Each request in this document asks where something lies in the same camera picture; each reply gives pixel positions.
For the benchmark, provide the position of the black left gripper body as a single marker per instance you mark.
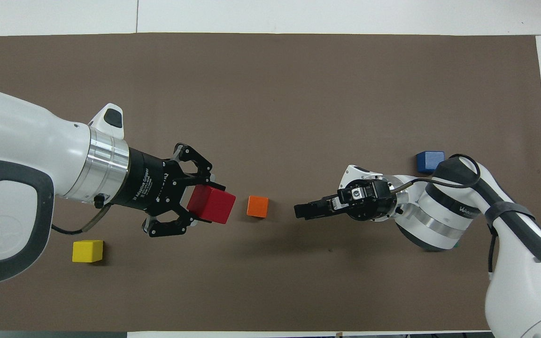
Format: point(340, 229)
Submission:
point(150, 183)

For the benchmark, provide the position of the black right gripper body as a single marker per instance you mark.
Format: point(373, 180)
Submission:
point(369, 199)

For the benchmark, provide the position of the red wooden block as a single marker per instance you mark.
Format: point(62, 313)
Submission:
point(212, 204)

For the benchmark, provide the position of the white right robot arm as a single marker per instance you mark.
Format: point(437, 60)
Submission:
point(510, 234)

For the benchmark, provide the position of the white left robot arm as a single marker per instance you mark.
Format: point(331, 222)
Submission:
point(17, 178)

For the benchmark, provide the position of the orange wooden block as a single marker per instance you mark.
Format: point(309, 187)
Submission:
point(257, 206)

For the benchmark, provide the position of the blue wooden block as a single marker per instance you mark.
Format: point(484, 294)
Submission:
point(428, 160)

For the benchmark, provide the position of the yellow wooden block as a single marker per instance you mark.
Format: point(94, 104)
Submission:
point(87, 251)

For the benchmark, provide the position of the brown table mat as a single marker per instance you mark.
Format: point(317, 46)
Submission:
point(270, 94)

